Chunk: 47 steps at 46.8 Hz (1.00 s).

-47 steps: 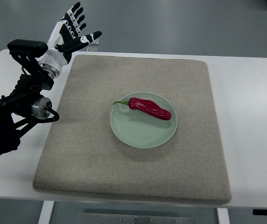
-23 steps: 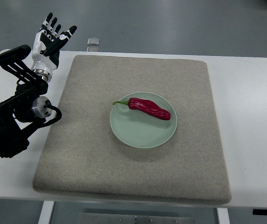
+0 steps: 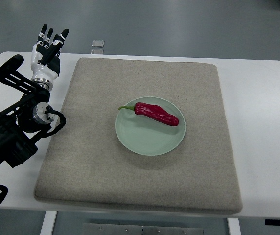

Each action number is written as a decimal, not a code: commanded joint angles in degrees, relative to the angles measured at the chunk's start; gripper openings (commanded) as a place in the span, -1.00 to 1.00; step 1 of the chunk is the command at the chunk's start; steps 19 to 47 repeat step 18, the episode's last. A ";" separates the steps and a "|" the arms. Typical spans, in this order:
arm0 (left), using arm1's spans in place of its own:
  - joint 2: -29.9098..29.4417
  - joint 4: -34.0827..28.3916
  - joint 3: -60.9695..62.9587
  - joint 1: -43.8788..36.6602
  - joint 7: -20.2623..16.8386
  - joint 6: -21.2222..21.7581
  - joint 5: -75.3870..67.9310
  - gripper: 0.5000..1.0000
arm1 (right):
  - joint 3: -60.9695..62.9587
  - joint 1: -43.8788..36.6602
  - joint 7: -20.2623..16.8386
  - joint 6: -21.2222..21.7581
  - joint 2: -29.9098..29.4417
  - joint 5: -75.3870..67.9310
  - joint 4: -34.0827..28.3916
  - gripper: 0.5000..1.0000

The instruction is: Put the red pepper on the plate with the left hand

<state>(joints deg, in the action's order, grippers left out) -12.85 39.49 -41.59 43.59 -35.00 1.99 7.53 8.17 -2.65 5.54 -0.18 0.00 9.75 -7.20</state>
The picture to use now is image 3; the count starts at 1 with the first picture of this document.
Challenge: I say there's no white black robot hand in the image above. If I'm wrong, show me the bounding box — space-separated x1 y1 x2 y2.
31 24 69 91

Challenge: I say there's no red chili pepper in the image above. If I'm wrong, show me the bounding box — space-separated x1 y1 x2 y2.
118 102 179 126

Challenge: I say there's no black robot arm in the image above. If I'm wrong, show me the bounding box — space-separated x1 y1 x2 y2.
0 54 66 167

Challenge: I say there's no pale green plate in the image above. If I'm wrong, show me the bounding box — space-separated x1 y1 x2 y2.
115 96 186 156

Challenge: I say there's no clear floor socket cover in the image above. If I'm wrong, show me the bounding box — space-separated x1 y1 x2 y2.
91 39 105 48

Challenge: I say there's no beige felt mat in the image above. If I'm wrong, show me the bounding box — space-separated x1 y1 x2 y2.
34 58 242 214

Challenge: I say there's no white table leg left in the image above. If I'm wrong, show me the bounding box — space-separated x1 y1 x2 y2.
40 211 57 235

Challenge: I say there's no white table leg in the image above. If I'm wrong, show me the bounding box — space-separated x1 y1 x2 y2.
40 211 57 235
227 218 241 235

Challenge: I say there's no white table leg right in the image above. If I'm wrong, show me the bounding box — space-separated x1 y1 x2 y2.
227 218 241 235

